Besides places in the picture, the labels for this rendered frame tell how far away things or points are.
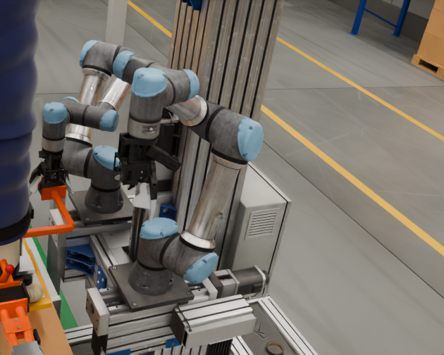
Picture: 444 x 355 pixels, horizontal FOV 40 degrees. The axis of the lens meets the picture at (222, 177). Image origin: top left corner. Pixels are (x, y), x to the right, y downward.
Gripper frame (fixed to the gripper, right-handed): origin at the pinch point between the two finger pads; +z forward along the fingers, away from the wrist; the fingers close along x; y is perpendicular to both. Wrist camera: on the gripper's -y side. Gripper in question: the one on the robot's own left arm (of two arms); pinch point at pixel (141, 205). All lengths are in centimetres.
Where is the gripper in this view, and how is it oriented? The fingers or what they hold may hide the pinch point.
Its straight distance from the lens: 153.4
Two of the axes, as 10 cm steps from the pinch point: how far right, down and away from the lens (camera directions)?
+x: 4.7, 4.9, -7.4
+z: -1.8, 8.7, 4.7
